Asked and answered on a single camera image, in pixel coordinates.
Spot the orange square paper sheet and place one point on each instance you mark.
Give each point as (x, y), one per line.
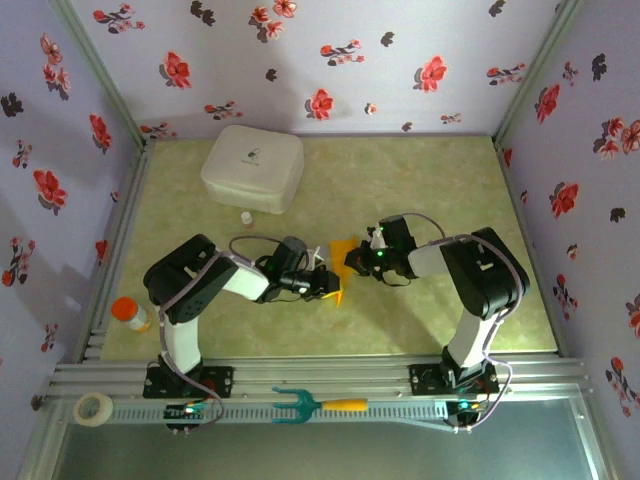
(340, 252)

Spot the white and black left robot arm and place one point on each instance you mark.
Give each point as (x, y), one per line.
(190, 280)

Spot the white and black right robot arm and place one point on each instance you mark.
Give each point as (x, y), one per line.
(485, 275)

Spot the small white bottle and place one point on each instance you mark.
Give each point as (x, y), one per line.
(245, 218)

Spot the white plastic lidded box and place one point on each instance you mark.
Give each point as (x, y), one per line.
(250, 165)

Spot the orange-capped clear bottle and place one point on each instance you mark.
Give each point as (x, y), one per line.
(127, 310)

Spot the white tape roll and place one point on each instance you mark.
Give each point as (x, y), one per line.
(92, 410)

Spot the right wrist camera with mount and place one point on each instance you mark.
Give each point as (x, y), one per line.
(377, 239)

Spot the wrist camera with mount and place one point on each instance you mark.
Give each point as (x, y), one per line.
(377, 239)
(315, 257)

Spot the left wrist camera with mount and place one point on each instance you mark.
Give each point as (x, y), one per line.
(315, 257)

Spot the aluminium mounting rail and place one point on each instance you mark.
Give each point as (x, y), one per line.
(320, 375)

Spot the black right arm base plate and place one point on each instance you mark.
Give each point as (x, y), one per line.
(422, 380)

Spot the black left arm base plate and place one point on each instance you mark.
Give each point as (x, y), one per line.
(220, 380)

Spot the aluminium side rail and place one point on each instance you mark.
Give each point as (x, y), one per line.
(513, 190)
(136, 190)

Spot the aluminium corner post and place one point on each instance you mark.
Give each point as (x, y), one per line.
(95, 65)
(540, 65)

